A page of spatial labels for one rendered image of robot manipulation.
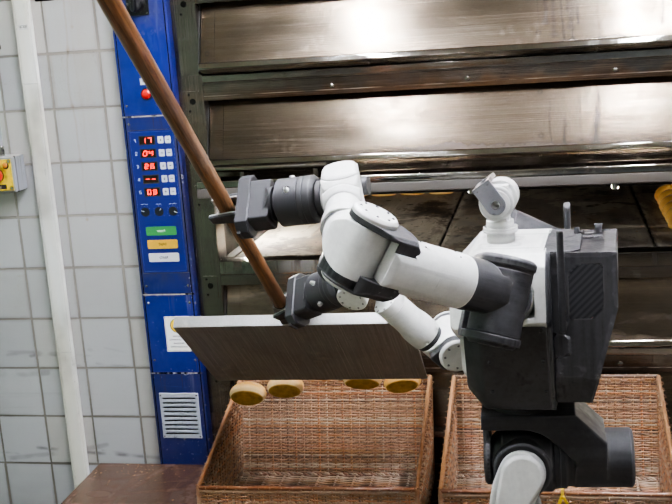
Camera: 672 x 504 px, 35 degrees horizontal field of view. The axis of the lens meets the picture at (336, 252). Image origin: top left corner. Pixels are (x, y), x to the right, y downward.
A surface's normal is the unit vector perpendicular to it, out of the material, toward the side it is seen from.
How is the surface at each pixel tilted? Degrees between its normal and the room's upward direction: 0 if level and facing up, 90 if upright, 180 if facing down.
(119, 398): 90
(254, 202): 51
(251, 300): 70
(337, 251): 74
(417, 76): 90
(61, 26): 90
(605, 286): 90
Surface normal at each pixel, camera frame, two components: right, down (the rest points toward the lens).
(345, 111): -0.21, -0.11
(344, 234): -0.66, -0.07
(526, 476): -0.18, 0.22
